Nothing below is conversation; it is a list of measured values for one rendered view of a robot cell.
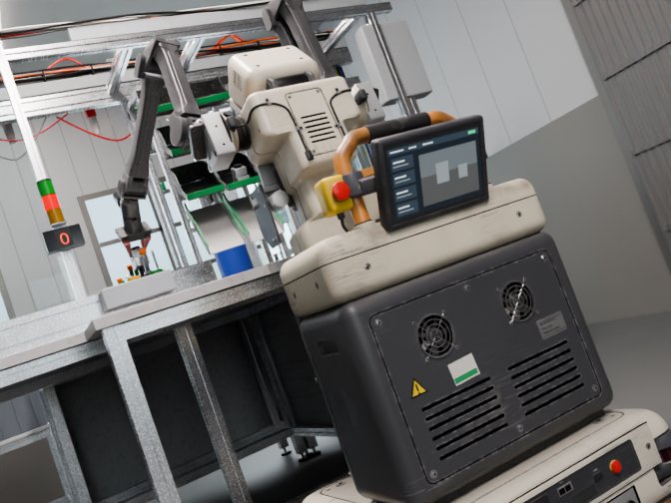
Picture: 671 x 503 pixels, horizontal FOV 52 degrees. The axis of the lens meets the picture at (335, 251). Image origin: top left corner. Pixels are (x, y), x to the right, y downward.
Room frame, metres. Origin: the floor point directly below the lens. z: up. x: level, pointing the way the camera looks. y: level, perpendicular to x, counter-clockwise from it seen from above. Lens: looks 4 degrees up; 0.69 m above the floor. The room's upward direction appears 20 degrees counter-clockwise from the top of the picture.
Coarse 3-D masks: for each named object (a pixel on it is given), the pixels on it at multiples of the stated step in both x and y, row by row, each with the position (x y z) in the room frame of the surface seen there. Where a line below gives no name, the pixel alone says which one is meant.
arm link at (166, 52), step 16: (160, 48) 1.90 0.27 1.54; (176, 48) 1.93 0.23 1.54; (160, 64) 1.91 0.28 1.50; (176, 64) 1.88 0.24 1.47; (176, 80) 1.84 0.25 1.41; (176, 96) 1.82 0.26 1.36; (192, 96) 1.83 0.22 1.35; (176, 112) 1.76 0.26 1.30; (192, 112) 1.78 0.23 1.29; (176, 128) 1.74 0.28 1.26; (176, 144) 1.74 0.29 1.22
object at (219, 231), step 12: (216, 204) 2.51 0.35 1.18; (192, 216) 2.38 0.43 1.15; (204, 216) 2.45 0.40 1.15; (216, 216) 2.45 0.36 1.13; (228, 216) 2.44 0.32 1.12; (204, 228) 2.40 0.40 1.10; (216, 228) 2.39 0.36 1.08; (228, 228) 2.39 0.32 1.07; (240, 228) 2.32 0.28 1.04; (204, 240) 2.28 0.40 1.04; (216, 240) 2.34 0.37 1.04; (228, 240) 2.34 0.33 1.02; (240, 240) 2.34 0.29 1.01; (216, 252) 2.29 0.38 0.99
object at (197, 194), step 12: (180, 168) 2.53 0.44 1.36; (192, 168) 2.55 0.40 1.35; (204, 168) 2.54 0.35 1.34; (180, 180) 2.54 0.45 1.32; (192, 180) 2.56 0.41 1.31; (204, 180) 2.55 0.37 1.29; (216, 180) 2.41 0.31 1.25; (180, 192) 2.41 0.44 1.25; (192, 192) 2.41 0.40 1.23; (204, 192) 2.32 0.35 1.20; (216, 192) 2.33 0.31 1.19
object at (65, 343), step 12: (228, 312) 3.35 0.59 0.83; (192, 324) 3.22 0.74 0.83; (72, 336) 1.89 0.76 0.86; (84, 336) 1.91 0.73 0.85; (156, 336) 3.11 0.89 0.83; (36, 348) 1.85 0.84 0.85; (48, 348) 1.86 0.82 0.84; (60, 348) 1.88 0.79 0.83; (0, 360) 1.81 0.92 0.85; (12, 360) 1.82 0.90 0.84; (24, 360) 1.83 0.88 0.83; (84, 360) 2.90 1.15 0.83; (48, 372) 2.81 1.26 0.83; (12, 384) 2.72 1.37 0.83; (24, 384) 3.09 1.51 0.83
